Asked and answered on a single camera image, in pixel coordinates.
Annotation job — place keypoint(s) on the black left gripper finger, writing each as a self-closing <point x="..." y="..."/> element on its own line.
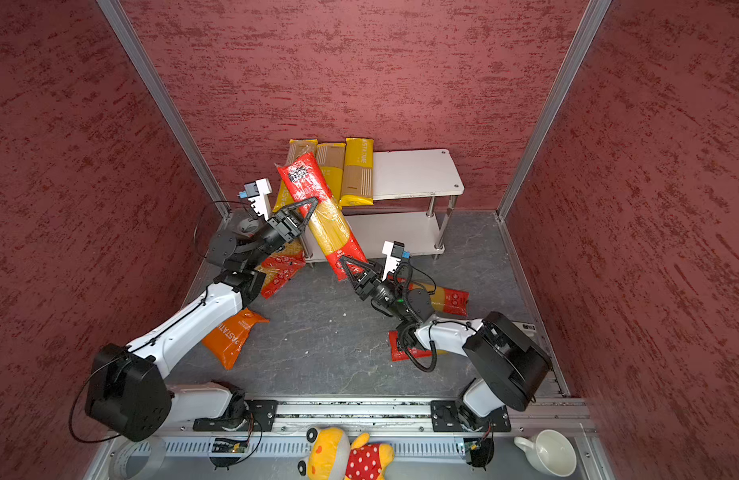
<point x="289" y="212"/>
<point x="307" y="208"/>

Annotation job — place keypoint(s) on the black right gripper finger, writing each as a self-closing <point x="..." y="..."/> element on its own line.
<point x="348" y="276"/>
<point x="355" y="268"/>

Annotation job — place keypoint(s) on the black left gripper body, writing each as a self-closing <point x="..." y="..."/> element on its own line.
<point x="276" y="234"/>

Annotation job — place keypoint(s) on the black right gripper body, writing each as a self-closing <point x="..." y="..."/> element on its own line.
<point x="383" y="290"/>

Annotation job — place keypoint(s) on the red spaghetti bag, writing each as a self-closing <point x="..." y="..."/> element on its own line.
<point x="328" y="225"/>
<point x="408" y="342"/>
<point x="447" y="298"/>

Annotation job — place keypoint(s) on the yellow spaghetti bag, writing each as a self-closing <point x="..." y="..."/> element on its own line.
<point x="357" y="184"/>
<point x="331" y="159"/>
<point x="297" y="149"/>

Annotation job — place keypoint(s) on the red spaghetti bag front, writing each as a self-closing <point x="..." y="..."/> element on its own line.
<point x="408" y="342"/>

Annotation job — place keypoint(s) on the red spaghetti bag back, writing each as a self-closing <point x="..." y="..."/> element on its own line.
<point x="447" y="298"/>

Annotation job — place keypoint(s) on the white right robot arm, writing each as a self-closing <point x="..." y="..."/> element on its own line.
<point x="510" y="366"/>

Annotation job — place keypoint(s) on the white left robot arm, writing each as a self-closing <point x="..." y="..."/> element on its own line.
<point x="127" y="389"/>

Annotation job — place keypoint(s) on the white two-tier shelf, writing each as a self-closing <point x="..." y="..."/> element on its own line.
<point x="414" y="197"/>

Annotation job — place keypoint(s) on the red macaroni bag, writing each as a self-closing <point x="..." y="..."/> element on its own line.
<point x="281" y="267"/>

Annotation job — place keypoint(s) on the orange macaroni bag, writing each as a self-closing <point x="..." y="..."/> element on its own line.
<point x="228" y="339"/>

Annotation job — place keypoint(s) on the yellow plush toy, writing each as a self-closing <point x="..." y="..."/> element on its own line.
<point x="335" y="456"/>

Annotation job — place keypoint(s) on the white ceramic cup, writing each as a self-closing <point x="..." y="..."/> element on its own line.
<point x="549" y="452"/>

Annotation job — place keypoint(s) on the clear tape roll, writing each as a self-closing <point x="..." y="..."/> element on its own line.
<point x="138" y="460"/>

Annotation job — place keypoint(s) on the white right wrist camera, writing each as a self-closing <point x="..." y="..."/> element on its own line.
<point x="395" y="254"/>

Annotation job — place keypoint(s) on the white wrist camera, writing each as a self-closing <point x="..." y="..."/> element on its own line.
<point x="257" y="195"/>
<point x="395" y="254"/>

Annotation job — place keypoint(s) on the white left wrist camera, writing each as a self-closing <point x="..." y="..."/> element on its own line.
<point x="257" y="195"/>

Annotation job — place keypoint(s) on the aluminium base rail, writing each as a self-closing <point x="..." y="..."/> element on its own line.
<point x="418" y="428"/>

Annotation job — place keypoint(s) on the aluminium corner post left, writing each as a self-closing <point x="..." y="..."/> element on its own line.
<point x="125" y="32"/>

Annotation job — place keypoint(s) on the aluminium corner post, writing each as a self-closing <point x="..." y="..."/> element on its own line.
<point x="591" y="21"/>
<point x="125" y="32"/>

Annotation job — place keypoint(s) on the aluminium corner post right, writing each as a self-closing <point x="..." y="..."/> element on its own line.
<point x="591" y="21"/>

